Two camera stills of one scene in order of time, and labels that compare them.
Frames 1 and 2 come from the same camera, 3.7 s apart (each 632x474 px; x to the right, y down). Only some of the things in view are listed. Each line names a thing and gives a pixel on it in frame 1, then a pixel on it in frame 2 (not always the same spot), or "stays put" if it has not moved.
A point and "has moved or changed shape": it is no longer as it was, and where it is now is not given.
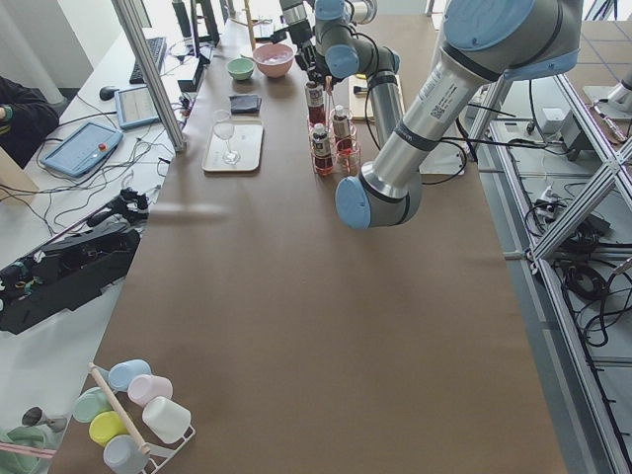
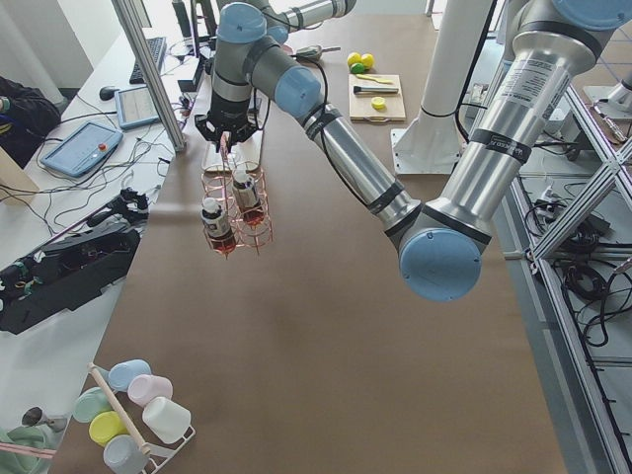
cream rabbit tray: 234,146 stays put
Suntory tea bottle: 323,161 -> 215,223
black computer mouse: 107,93 stays put
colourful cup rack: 134,418 stays put
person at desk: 27,116 stays put
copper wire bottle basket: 333,143 has moved or changed shape
